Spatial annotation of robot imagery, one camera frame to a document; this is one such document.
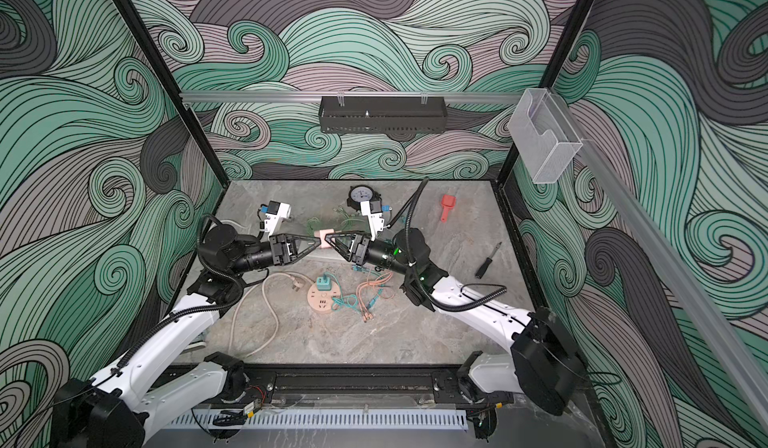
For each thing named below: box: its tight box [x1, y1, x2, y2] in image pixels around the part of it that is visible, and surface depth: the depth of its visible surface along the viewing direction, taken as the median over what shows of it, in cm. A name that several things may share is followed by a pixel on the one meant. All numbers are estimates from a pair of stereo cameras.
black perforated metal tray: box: [319, 96, 448, 133], surface depth 97 cm
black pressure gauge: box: [347, 184, 383, 206], surface depth 116 cm
